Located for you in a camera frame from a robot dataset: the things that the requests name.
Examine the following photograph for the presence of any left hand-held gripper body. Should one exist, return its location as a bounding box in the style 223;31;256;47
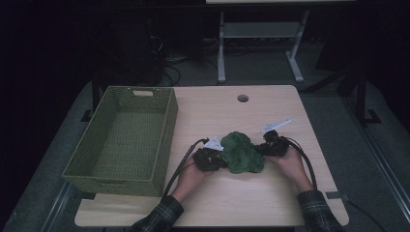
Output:
191;135;227;173

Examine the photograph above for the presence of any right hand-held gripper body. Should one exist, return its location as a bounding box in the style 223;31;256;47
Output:
255;118;292;159

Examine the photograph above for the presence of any green fuzzy cloth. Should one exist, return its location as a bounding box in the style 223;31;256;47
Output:
220;130;266;175

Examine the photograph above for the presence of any green woven basket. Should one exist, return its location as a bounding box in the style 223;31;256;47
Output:
62;85;179;197

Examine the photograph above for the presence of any person's left hand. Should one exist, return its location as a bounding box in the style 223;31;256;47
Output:
170;156;213;203

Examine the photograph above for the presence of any person's right hand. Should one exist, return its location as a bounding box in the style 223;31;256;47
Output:
267;146;314;194

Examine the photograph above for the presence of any grey metal stand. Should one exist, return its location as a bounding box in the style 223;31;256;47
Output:
217;9;310;85

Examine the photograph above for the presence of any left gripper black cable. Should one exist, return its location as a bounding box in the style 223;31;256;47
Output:
161;137;210;198

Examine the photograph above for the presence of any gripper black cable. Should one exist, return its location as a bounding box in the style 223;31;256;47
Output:
282;136;319;191
161;137;210;198

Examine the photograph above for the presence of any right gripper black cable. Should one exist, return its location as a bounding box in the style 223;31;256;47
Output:
282;136;319;191

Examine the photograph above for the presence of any grey strap on table edge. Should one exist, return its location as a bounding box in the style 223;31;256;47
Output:
325;190;351;201

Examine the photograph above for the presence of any tangle of black floor cables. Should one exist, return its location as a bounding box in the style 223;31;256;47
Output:
147;34;220;87

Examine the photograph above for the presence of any thin black floor cable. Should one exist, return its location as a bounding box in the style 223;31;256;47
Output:
346;199;390;232

